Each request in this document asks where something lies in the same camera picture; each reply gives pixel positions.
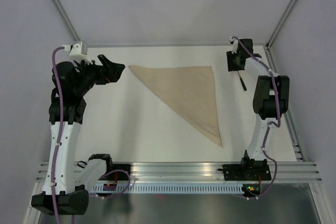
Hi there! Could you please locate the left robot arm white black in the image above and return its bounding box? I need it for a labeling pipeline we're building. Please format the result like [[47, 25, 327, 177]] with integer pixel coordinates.
[[31, 55, 125, 217]]

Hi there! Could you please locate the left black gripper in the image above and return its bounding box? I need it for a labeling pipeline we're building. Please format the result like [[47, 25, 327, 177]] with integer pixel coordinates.
[[73, 54, 124, 96]]

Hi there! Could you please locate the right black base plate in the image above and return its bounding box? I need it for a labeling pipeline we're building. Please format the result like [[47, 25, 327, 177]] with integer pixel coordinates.
[[223, 161, 272, 182]]

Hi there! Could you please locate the aluminium frame post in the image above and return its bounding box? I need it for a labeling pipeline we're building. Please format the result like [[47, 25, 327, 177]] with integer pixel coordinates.
[[51, 0, 80, 41], [266, 0, 299, 49]]

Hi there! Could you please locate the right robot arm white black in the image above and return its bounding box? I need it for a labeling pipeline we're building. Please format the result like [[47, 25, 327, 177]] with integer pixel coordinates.
[[222, 36, 290, 181]]

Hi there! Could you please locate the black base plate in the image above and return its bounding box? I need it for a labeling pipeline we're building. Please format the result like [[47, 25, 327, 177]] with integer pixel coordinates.
[[223, 161, 272, 182], [103, 163, 131, 182]]

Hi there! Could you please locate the gold fork green handle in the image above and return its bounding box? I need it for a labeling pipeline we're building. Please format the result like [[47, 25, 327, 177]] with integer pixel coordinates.
[[237, 71, 247, 91]]

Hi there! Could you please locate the aluminium frame right rail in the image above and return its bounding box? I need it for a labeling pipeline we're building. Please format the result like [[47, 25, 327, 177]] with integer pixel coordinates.
[[265, 47, 307, 162]]

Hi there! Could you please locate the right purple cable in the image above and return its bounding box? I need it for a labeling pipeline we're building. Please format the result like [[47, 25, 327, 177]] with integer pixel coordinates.
[[235, 36, 282, 200]]

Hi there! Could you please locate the aluminium frame post right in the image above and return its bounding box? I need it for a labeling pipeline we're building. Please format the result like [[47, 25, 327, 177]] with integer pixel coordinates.
[[266, 0, 299, 49]]

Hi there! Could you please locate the white slotted cable duct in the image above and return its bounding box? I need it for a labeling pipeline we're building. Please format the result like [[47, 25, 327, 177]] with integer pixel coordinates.
[[91, 183, 243, 195]]

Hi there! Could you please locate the aluminium frame back bar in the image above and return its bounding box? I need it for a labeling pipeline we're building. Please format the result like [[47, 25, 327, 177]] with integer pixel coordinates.
[[86, 41, 268, 49]]

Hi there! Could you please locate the beige cloth napkin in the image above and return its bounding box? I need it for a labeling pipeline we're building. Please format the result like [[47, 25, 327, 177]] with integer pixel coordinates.
[[129, 66, 223, 147]]

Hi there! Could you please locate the aluminium frame post left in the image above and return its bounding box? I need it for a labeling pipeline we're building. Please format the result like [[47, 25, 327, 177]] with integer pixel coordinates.
[[51, 0, 80, 41]]

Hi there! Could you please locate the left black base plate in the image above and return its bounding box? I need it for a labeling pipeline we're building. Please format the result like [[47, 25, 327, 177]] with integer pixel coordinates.
[[103, 163, 131, 182]]

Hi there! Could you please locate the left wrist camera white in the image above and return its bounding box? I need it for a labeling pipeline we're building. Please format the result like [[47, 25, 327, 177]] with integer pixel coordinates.
[[62, 40, 92, 64]]

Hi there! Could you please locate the aluminium mounting rail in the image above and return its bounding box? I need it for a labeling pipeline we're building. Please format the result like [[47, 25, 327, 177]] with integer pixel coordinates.
[[34, 161, 322, 183]]

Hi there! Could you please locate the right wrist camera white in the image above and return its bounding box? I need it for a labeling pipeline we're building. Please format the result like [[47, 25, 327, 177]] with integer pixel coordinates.
[[229, 36, 240, 54]]

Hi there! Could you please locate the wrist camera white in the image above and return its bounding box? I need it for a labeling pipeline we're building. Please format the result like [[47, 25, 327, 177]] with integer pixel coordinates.
[[62, 40, 92, 64], [229, 36, 240, 54]]

